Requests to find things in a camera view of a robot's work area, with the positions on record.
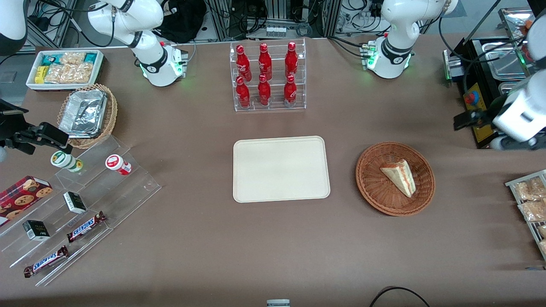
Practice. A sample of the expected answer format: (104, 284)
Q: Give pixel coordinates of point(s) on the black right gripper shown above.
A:
(9, 128)

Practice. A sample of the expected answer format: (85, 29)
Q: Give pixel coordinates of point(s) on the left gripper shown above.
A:
(485, 115)

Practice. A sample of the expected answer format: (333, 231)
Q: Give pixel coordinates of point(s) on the triangular sandwich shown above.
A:
(400, 177)

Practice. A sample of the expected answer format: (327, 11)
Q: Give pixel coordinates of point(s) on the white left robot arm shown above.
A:
(396, 25)

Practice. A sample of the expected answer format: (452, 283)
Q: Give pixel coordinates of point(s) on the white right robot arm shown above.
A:
(136, 25)

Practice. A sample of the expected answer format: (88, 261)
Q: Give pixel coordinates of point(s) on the light wicker basket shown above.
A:
(111, 111)

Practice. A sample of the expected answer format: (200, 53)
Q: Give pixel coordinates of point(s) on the brown round wicker basket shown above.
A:
(379, 192)

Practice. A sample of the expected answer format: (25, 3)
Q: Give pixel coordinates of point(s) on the cream rectangular plastic tray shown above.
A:
(279, 170)

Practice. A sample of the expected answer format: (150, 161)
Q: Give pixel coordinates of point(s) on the black hot dog warmer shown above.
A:
(480, 85)

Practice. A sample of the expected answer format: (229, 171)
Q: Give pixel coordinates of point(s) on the green label yogurt bottle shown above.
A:
(66, 161)

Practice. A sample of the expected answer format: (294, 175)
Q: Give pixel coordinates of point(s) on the stacked aluminium foil trays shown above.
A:
(83, 113)

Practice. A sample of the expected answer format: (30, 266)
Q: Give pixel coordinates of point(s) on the white plastic snack bin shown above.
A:
(32, 83)

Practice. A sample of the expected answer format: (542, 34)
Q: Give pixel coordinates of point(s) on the red cookie box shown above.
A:
(21, 198)

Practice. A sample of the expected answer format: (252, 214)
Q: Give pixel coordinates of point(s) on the yellow snack packet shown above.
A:
(41, 74)

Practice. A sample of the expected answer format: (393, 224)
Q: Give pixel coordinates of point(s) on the small black box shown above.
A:
(36, 230)
(75, 202)

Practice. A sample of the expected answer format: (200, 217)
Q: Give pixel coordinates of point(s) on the clear rice cracker bag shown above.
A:
(68, 73)
(72, 58)

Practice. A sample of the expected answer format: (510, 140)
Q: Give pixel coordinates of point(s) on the teal snack packet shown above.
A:
(49, 59)
(91, 57)

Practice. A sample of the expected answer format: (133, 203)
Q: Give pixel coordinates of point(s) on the red label yogurt bottle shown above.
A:
(118, 164)

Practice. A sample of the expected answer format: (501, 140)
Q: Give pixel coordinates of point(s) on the clear bagged snack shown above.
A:
(543, 246)
(531, 189)
(542, 231)
(533, 211)

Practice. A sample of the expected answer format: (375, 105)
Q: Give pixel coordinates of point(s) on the snickers chocolate bar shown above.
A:
(46, 261)
(85, 227)

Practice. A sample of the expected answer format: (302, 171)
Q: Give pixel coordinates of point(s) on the clear acrylic stepped display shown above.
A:
(123, 187)

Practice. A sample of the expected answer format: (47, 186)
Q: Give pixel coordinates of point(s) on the red cola bottle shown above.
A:
(264, 93)
(290, 93)
(265, 63)
(243, 94)
(291, 60)
(243, 64)

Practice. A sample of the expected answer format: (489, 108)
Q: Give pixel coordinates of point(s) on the black bag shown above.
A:
(181, 21)

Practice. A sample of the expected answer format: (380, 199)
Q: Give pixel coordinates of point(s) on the clear acrylic bottle rack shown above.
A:
(277, 68)

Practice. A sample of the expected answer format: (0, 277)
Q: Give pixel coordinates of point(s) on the white power strip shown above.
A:
(276, 31)

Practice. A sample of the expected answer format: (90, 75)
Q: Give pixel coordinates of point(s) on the small white grey device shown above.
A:
(278, 303)

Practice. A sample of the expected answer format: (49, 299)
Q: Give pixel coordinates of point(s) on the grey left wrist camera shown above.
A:
(512, 143)

